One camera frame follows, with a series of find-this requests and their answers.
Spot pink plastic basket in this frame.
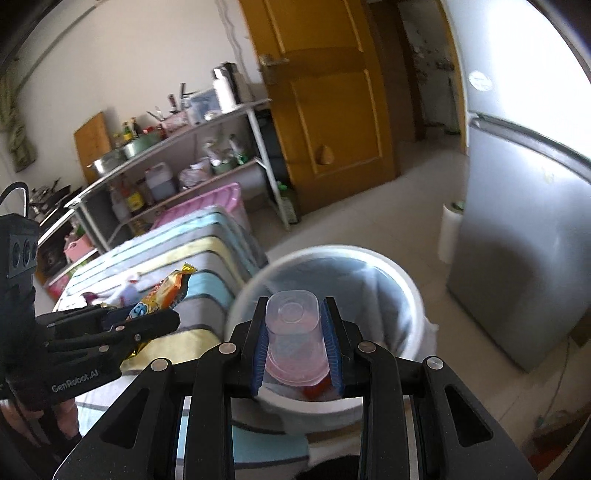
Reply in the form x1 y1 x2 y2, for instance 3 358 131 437
64 234 94 263

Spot green enamel basin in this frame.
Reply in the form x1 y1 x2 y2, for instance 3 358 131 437
122 131 162 160

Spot clear plastic storage box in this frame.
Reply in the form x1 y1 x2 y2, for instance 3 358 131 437
187 88 221 125

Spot pink storage box lid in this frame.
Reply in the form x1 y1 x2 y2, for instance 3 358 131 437
151 182 252 231

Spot clear plastic cup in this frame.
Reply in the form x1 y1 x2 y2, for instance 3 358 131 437
264 290 329 387

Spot metal kitchen shelf rack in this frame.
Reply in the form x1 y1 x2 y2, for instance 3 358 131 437
37 98 290 253

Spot white paper towel roll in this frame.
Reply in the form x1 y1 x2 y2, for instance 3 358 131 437
438 201 465 264

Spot pink utensil basket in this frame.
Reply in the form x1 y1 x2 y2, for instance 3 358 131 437
160 111 190 137

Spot soy sauce bottle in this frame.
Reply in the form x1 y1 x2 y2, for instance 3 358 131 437
120 176 145 215

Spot wooden door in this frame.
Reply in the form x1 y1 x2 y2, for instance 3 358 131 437
240 0 399 213

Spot wooden cutting board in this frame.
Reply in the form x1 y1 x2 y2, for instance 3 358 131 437
73 112 111 185

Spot striped table cloth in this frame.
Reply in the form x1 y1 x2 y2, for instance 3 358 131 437
56 207 361 479

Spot white oil jug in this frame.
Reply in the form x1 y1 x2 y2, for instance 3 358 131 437
145 162 178 202

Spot white electric kettle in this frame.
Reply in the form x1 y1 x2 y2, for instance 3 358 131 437
212 62 252 113

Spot orange chip bag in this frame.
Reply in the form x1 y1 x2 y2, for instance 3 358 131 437
125 263 197 359

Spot black pots on stove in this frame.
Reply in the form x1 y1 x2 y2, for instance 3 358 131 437
29 178 71 217

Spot red plastic wrapper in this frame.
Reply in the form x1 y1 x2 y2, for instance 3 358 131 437
301 375 332 401

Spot person's left hand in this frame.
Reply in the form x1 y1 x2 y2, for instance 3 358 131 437
1 399 79 446

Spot green hanging cloth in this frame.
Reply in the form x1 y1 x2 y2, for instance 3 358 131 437
1 74 37 173

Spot silver refrigerator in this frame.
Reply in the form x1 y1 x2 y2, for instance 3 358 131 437
444 1 590 371

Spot white foam wrap sheet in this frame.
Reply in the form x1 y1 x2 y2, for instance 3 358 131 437
82 272 158 307

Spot steel mixing bowl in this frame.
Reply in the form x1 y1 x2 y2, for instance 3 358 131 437
86 149 127 177

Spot green bottle on floor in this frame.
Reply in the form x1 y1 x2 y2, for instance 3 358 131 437
277 182 301 225

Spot white round trash bin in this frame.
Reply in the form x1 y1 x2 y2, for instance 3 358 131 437
224 245 438 433

